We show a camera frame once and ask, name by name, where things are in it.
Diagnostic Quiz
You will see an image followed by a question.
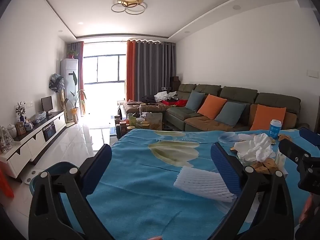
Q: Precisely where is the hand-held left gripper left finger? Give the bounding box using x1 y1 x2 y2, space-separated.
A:
28 144 115 240

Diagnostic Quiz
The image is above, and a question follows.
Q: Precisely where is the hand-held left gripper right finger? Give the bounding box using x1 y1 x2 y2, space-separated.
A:
210 142 295 240

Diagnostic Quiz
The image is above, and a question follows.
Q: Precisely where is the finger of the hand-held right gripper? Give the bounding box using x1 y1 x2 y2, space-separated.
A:
299 127 320 145
278 139 312 167

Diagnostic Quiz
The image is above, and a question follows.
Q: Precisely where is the white foam fruit net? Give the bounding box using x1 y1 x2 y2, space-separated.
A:
173 165 237 203

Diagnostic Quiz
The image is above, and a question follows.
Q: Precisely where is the white tissue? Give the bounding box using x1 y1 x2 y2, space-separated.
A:
236 133 275 162

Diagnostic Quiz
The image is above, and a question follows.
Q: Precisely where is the blue plastic bin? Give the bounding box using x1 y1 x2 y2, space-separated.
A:
29 162 83 196

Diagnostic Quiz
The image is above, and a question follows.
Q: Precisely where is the person's right forearm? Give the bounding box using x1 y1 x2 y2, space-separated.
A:
299 195 320 230

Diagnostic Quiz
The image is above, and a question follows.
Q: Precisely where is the blue and white paper cup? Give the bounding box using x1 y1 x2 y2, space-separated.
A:
269 119 282 140

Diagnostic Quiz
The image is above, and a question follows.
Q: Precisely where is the orange cushion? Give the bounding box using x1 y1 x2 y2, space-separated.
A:
197 94 228 120
249 104 287 131

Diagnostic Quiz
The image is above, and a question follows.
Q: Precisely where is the cluster of jars and packets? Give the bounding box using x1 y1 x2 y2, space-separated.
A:
115 109 163 137

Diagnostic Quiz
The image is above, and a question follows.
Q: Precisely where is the large blue cushion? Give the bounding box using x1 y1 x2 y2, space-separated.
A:
215 101 247 127

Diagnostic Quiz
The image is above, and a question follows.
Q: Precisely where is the blue floral blanket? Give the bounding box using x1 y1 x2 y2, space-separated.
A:
59 127 320 240

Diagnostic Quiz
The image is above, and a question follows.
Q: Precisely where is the brown sofa ottoman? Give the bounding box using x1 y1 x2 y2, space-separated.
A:
123 101 173 113

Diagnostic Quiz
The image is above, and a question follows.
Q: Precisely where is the tall green houseplant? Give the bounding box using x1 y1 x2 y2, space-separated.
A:
64 71 87 110

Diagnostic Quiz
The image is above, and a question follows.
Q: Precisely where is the white and black cabinet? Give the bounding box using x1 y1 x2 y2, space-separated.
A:
0 111 67 179

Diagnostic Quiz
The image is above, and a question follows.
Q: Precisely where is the small blue cushion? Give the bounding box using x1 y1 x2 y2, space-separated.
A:
185 90 206 112

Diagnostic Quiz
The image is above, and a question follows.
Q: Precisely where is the green fabric sofa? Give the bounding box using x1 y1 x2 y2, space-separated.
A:
165 83 310 132

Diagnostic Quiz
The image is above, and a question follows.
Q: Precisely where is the black monitor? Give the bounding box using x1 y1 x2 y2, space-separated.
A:
41 96 54 117

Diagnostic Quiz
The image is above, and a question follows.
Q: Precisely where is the red cloth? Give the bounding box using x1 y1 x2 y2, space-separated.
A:
161 99 188 107

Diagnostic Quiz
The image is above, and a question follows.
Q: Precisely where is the narrow grey and orange curtain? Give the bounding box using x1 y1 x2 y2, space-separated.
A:
71 41 86 117

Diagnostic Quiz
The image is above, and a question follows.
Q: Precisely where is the white bathroom scale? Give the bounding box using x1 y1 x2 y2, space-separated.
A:
21 171 37 184

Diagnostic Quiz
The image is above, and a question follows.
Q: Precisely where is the white standing air conditioner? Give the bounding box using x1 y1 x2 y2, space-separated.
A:
60 58 79 123

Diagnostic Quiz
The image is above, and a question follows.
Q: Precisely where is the white clothes pile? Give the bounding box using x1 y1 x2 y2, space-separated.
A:
154 91 177 103

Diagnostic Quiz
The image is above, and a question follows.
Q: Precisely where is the covered standing fan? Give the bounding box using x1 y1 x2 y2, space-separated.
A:
49 73 68 123

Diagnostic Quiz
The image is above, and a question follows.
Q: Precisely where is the balcony window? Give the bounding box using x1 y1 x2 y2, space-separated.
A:
82 54 126 85

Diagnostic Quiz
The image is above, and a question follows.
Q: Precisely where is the blue vase with branches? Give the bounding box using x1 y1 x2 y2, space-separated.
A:
15 102 27 123

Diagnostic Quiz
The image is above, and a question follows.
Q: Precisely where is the white ceramic jar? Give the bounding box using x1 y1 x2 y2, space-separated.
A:
6 124 17 138

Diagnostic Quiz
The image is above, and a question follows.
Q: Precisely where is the brown wooden box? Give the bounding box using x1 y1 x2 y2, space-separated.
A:
170 76 181 91

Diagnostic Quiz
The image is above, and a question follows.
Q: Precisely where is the glass ship ornament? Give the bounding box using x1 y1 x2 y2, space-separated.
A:
0 126 14 153

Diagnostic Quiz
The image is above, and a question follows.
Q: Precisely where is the orange plastic bag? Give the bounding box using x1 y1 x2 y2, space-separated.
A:
0 167 13 198

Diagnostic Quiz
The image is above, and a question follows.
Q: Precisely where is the wide grey curtain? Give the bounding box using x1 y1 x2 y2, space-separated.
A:
134 40 177 101

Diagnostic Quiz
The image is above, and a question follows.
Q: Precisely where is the wooden picture frame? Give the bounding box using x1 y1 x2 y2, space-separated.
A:
15 122 26 136

